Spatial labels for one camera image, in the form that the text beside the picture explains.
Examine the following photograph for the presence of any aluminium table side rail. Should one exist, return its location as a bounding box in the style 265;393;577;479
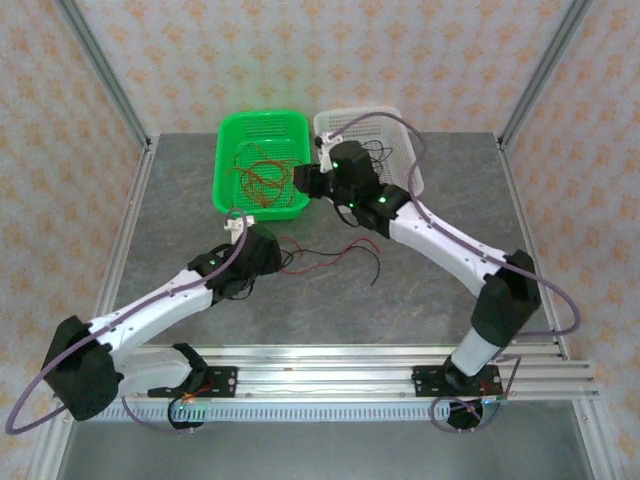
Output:
497;134;570;360
99;135;160;321

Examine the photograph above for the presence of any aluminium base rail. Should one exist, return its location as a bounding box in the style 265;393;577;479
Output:
117;343;600;401

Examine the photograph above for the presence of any thin red wire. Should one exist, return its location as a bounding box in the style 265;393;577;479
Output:
242;169;291;209
239;157;307;206
227;142;281;176
279;237;384;276

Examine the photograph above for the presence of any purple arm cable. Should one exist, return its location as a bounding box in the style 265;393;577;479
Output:
5;207;251;436
329;112;583;432

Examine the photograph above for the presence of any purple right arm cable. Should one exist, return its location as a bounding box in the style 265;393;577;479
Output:
329;112;583;432

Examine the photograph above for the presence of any round black cable port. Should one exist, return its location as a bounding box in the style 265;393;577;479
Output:
167;397;209;435
446;395;503;432

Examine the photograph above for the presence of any aluminium frame post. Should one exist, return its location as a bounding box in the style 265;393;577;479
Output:
497;0;596;151
52;0;154;151

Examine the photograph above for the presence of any thin black wire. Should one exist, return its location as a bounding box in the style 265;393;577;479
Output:
279;247;384;287
369;139;396;174
367;149;389;186

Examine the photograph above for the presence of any white plastic mesh basket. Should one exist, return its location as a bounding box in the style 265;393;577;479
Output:
313;105;426;199

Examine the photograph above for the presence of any green plastic mesh basket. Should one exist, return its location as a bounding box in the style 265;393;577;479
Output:
212;109;312;224

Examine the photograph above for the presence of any slotted grey cable duct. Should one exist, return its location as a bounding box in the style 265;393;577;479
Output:
102;402;437;422

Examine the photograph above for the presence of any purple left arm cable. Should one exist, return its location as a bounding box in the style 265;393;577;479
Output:
5;207;251;436

